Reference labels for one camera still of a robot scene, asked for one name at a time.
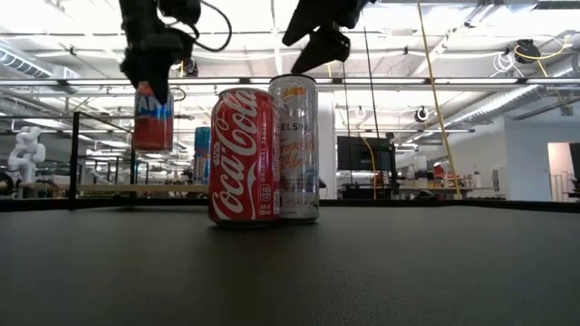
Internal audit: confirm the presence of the wooden shelf with black frame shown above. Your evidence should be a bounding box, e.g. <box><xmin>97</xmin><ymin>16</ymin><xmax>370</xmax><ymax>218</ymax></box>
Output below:
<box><xmin>67</xmin><ymin>110</ymin><xmax>211</xmax><ymax>210</ymax></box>

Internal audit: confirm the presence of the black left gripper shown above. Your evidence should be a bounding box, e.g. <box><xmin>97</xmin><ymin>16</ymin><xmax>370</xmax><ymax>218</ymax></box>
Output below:
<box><xmin>118</xmin><ymin>0</ymin><xmax>202</xmax><ymax>106</ymax></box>

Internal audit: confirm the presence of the yellow cable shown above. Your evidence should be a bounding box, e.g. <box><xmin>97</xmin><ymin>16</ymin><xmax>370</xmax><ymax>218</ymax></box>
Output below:
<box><xmin>415</xmin><ymin>0</ymin><xmax>463</xmax><ymax>200</ymax></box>

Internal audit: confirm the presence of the cluttered background workbench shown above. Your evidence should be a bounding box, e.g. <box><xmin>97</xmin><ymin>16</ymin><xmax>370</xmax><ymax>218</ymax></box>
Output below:
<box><xmin>398</xmin><ymin>158</ymin><xmax>507</xmax><ymax>201</ymax></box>

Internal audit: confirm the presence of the black table mat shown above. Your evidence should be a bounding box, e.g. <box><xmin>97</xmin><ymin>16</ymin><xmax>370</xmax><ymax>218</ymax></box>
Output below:
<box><xmin>0</xmin><ymin>206</ymin><xmax>580</xmax><ymax>326</ymax></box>

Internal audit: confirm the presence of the red blue Fanta can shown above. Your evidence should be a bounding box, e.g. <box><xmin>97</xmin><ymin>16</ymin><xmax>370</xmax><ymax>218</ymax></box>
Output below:
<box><xmin>132</xmin><ymin>81</ymin><xmax>176</xmax><ymax>152</ymax></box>

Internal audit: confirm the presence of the red Coca-Cola can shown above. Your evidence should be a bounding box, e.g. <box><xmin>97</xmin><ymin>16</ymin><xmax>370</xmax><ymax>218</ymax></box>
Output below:
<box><xmin>208</xmin><ymin>88</ymin><xmax>282</xmax><ymax>226</ymax></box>

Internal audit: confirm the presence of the tall silver Celsius can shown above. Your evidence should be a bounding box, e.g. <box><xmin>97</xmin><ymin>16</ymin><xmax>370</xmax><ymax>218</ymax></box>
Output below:
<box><xmin>269</xmin><ymin>74</ymin><xmax>321</xmax><ymax>225</ymax></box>

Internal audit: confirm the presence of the blue silver energy drink can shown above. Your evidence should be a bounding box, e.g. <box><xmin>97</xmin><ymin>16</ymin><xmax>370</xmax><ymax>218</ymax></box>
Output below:
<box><xmin>193</xmin><ymin>126</ymin><xmax>212</xmax><ymax>186</ymax></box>

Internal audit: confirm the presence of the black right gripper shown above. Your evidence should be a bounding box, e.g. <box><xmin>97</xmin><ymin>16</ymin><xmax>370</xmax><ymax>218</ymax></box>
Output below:
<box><xmin>281</xmin><ymin>0</ymin><xmax>378</xmax><ymax>76</ymax></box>

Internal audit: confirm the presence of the black looped wrist cable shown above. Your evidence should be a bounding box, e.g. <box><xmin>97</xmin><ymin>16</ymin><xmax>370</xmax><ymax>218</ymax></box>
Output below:
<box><xmin>180</xmin><ymin>0</ymin><xmax>234</xmax><ymax>53</ymax></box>

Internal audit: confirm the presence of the black monitor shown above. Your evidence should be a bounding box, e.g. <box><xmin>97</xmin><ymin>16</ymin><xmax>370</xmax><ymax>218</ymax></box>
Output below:
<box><xmin>336</xmin><ymin>135</ymin><xmax>393</xmax><ymax>172</ymax></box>

